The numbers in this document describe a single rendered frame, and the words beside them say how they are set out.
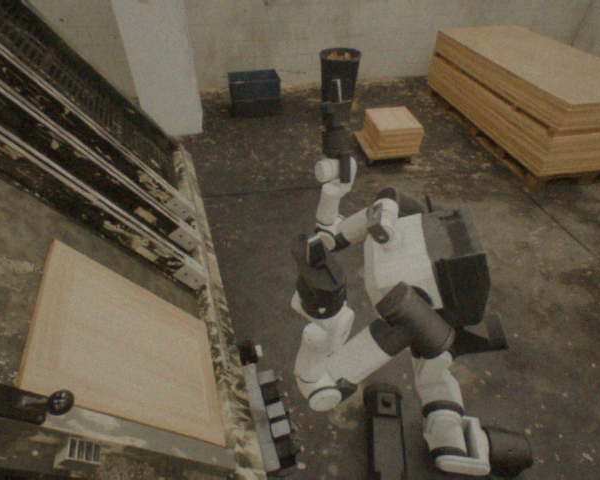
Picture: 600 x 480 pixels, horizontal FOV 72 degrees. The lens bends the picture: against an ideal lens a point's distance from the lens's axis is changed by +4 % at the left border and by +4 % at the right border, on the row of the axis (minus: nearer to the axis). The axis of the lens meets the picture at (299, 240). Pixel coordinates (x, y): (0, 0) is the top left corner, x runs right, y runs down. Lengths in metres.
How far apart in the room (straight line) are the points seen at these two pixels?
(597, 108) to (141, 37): 4.04
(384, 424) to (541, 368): 1.08
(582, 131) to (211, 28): 4.33
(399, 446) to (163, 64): 3.99
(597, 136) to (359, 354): 3.62
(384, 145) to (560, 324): 2.11
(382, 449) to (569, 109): 3.00
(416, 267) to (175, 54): 3.95
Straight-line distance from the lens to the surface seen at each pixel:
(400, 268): 1.02
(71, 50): 2.42
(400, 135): 4.06
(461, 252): 1.03
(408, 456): 2.07
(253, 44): 6.05
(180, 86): 4.73
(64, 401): 0.76
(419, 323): 0.93
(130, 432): 1.00
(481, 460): 1.97
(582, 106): 4.06
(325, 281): 0.65
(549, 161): 4.18
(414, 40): 6.59
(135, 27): 4.63
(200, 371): 1.32
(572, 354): 2.93
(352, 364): 0.98
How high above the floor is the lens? 2.04
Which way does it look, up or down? 40 degrees down
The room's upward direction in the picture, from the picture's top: straight up
